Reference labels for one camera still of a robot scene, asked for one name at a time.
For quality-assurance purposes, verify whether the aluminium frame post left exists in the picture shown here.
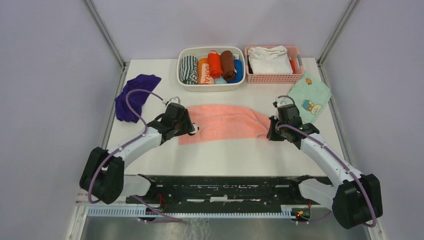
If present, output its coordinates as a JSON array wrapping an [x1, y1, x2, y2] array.
[[82, 0, 126, 68]]

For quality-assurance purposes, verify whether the red orange rolled towel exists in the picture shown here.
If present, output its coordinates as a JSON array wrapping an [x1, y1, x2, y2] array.
[[207, 50, 223, 79]]

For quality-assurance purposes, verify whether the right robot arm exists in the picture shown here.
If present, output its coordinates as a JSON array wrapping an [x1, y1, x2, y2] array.
[[267, 101, 383, 229]]

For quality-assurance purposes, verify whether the dark blue rolled towel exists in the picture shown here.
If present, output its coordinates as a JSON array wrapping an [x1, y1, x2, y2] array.
[[228, 59, 244, 84]]

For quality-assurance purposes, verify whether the brown rolled towel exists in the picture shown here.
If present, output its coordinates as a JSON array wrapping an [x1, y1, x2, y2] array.
[[220, 50, 236, 82]]

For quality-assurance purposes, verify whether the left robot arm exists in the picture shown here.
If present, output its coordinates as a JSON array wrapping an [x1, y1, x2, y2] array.
[[79, 102, 199, 204]]

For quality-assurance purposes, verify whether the pink towel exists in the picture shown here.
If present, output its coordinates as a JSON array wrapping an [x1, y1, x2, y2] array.
[[178, 104, 271, 146]]

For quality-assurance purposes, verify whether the pink plastic basket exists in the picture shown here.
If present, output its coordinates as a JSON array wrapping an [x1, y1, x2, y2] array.
[[244, 46, 305, 84]]

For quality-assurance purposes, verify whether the green white striped rolled towel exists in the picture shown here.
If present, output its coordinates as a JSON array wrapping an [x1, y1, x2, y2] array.
[[179, 55, 199, 85]]

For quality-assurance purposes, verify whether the aluminium rail front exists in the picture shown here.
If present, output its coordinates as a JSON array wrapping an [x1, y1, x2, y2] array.
[[75, 184, 376, 220]]

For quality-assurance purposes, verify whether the purple towel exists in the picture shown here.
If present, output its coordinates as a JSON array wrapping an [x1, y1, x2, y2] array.
[[114, 74, 162, 123]]

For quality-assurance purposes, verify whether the aluminium frame post right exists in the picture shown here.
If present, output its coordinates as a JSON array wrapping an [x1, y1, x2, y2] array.
[[316, 0, 361, 68]]

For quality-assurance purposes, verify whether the orange white lettered rolled towel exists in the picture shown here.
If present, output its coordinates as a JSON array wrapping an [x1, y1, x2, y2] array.
[[197, 57, 215, 85]]

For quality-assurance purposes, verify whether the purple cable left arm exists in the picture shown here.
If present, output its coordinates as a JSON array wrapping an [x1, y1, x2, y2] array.
[[87, 88, 184, 224]]

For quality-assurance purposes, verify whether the mint green cartoon towel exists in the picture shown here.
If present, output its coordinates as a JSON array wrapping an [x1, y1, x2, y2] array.
[[288, 71, 331, 124]]

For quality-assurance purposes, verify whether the light blue rolled towel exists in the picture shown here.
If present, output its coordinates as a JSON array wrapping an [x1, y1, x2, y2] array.
[[214, 76, 228, 85]]

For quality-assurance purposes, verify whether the white cloth in basket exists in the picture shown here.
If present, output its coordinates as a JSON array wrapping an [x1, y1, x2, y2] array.
[[247, 45, 293, 75]]

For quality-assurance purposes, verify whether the white plastic tub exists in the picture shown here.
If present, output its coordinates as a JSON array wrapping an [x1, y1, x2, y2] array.
[[176, 46, 247, 92]]

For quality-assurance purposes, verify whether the aluminium frame post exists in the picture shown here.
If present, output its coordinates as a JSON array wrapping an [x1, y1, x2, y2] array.
[[82, 0, 126, 68], [316, 0, 361, 68]]

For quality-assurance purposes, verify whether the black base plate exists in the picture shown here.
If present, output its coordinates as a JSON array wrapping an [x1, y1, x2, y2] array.
[[121, 174, 318, 215]]

